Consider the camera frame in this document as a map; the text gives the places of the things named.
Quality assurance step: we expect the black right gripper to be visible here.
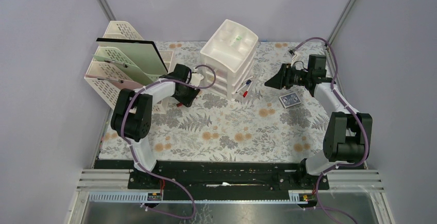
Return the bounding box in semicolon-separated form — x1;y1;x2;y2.
264;63;311;90

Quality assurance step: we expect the blue capped marker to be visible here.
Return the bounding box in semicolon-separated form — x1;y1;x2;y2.
237;79;252;92

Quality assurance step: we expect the white plastic drawer organizer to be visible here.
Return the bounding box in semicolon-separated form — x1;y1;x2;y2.
200;19;259;100

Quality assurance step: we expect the green clipboard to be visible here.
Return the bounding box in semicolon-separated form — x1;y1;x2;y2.
93;46;173;85

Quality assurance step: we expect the white binder folder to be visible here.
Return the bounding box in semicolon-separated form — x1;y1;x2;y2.
96;38;168;75

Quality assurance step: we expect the pink clipboard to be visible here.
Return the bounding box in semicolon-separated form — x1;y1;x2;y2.
84;75;143;91

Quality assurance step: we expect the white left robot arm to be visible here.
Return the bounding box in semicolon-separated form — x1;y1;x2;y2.
110;64;204;188

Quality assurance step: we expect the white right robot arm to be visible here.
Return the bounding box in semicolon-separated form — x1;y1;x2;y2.
264;55;373;189

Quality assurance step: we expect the blue playing card box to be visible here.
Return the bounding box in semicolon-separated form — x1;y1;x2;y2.
279;92;301;109

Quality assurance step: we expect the floral patterned table mat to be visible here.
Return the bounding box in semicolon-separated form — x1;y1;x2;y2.
99;41;356;164

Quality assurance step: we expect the white perforated file rack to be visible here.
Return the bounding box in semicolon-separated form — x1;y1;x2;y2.
85;21;176;109

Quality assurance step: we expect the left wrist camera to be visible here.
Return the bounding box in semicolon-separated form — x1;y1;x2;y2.
189;73;204;87

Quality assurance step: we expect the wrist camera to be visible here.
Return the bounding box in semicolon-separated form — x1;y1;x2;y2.
189;73;204;87
288;48;299;63

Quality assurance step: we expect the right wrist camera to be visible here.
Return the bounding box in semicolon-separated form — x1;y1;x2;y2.
288;48;299;63

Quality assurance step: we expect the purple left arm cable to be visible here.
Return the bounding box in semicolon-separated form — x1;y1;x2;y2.
121;64;217;220

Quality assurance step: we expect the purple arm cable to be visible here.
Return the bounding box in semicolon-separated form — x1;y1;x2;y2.
121;64;217;220
289;37;371;224

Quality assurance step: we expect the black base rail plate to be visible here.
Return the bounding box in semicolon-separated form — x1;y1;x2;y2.
128;161;329;201

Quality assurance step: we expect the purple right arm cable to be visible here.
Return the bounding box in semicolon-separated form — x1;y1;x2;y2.
289;37;371;224

